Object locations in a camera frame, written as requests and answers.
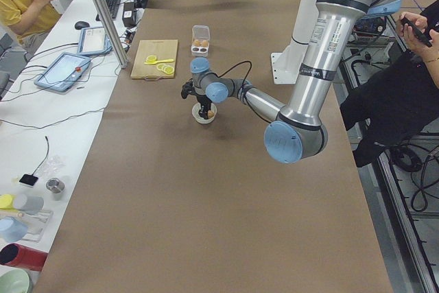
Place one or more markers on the aluminium frame post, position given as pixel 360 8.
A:
pixel 111 31

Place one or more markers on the blue teach pendant far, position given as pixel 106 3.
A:
pixel 93 41

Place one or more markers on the lemon slice near knife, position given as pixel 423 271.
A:
pixel 151 59

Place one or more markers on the black power adapter box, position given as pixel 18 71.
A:
pixel 129 16

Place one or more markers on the black smartphone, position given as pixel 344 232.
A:
pixel 418 34

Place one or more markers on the small black square pad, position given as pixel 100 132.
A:
pixel 29 180

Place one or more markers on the clear plastic egg box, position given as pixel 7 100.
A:
pixel 200 32

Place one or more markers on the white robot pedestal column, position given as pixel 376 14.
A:
pixel 285 65

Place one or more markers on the red cylinder bottle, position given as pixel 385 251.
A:
pixel 20 256

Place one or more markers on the grey plastic cup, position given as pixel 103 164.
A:
pixel 28 204

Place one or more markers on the steel cup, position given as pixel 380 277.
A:
pixel 56 188

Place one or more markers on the person in yellow shirt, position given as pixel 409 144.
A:
pixel 30 20

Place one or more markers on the blue teach pendant near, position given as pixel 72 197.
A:
pixel 63 72

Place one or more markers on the person in black shirt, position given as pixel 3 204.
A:
pixel 402 99

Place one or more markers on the wooden cutting board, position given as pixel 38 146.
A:
pixel 163 49

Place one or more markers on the black computer mouse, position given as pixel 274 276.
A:
pixel 81 25

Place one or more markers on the blue teach pendant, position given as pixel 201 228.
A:
pixel 93 41
pixel 63 72

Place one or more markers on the pale green bowl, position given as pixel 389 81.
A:
pixel 16 281

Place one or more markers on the yellow plastic cup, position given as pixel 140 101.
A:
pixel 6 201

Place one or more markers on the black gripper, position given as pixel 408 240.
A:
pixel 203 97

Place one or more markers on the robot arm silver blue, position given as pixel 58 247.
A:
pixel 295 130

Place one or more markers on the white bowl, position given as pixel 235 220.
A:
pixel 202 120

